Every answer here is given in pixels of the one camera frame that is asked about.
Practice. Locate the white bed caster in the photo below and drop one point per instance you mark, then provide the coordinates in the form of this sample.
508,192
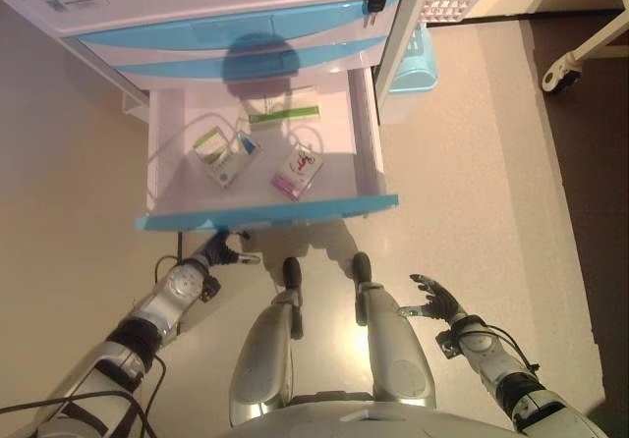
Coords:
560,74

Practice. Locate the white box blue corner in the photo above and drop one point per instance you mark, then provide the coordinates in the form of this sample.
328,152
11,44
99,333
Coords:
233,165

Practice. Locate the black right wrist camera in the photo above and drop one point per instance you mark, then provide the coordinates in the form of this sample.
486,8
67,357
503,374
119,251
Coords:
448,345

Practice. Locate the black robot foot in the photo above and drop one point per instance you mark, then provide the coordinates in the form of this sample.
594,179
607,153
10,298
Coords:
362,267
292,273

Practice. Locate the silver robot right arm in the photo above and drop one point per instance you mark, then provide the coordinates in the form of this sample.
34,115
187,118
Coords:
496,359

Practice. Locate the long green white box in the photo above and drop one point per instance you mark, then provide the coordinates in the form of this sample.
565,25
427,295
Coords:
285,115

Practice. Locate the grey robot torso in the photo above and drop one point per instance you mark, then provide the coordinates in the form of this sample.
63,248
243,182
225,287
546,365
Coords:
373,421

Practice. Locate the blue plastic bin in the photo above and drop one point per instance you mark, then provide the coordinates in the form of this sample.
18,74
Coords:
415,65

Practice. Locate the black robot right foot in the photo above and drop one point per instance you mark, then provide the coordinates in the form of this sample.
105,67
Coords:
362,267

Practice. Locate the black robot left foot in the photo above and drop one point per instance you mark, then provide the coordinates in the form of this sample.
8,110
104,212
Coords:
292,273

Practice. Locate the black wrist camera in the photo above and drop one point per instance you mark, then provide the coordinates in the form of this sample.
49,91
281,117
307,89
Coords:
448,345
211,290

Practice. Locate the white box red figure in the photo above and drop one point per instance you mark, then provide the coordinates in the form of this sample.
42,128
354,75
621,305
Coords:
297,173

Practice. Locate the small green white box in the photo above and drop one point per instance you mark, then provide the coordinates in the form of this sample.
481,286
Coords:
209,143

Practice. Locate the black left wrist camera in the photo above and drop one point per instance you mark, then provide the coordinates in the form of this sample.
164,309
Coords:
211,290

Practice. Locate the white drawer blue front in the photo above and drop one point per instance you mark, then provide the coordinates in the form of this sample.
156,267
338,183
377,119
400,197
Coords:
275,214

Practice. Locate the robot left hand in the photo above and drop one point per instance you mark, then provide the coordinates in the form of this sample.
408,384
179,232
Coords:
220,251

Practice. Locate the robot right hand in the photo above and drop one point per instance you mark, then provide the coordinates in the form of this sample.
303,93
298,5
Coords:
440,305

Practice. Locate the silver robot left leg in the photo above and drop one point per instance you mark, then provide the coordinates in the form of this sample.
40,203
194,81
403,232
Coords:
263,359

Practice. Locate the wheeled equipment base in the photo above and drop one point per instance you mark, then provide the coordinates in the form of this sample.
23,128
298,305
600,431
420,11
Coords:
599,40

